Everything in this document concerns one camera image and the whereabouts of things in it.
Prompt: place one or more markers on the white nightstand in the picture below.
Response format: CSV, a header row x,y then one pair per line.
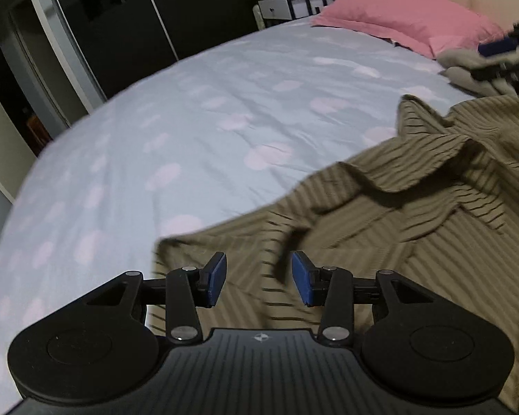
x,y
285,6

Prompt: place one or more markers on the bed with dotted blue sheet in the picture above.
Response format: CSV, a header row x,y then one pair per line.
x,y
199,116

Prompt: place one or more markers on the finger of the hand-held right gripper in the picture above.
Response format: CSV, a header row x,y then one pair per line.
x,y
497,46
501,71

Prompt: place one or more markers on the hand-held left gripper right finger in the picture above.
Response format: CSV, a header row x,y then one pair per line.
x,y
301,277

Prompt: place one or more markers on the grey-green folded cloth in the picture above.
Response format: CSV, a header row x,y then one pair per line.
x,y
456,62

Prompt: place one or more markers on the pink pillow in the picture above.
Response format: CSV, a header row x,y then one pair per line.
x,y
398,17

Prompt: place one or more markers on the olive striped garment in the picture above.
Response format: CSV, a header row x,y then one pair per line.
x,y
372,233

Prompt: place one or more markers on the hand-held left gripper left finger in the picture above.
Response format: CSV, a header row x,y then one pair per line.
x,y
216,279

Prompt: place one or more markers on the dark sliding door wardrobe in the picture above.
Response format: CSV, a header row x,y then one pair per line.
x,y
112,17

